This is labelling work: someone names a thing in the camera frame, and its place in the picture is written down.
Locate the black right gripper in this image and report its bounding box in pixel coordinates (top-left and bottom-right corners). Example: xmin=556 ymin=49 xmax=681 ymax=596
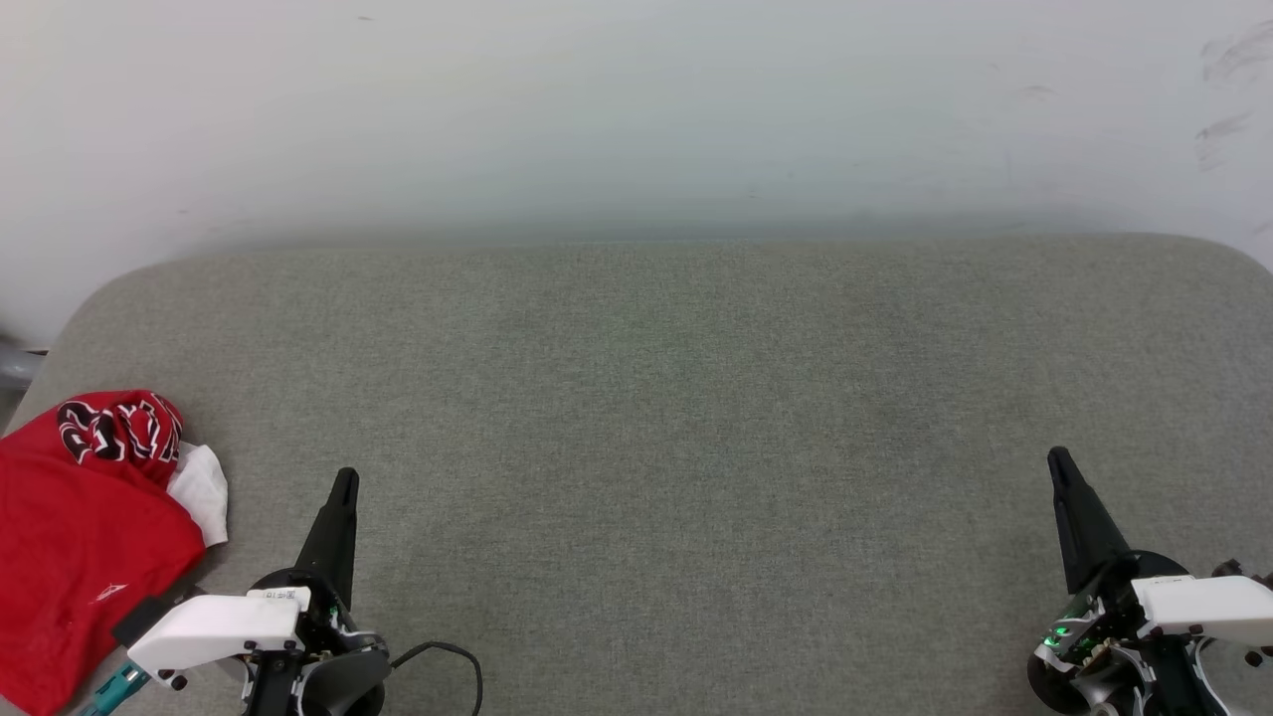
xmin=1027 ymin=447 xmax=1194 ymax=716

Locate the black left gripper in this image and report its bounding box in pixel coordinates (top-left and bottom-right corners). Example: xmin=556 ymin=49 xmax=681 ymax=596
xmin=249 ymin=467 xmax=389 ymax=662

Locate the red and white jersey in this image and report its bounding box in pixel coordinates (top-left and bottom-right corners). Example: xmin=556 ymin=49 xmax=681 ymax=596
xmin=0 ymin=390 xmax=230 ymax=716

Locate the grey fabric sofa cushion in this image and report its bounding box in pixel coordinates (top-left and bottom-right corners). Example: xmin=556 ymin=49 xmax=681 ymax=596
xmin=0 ymin=234 xmax=1273 ymax=716

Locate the grey metal tube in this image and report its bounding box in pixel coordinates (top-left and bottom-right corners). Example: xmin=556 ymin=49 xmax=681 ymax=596
xmin=0 ymin=333 xmax=49 ymax=391

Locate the thin black cable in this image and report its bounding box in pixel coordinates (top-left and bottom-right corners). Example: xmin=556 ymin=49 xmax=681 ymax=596
xmin=390 ymin=641 xmax=485 ymax=716

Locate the teal left camera connector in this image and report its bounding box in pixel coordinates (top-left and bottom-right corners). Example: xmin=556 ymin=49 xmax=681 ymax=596
xmin=80 ymin=661 xmax=150 ymax=716

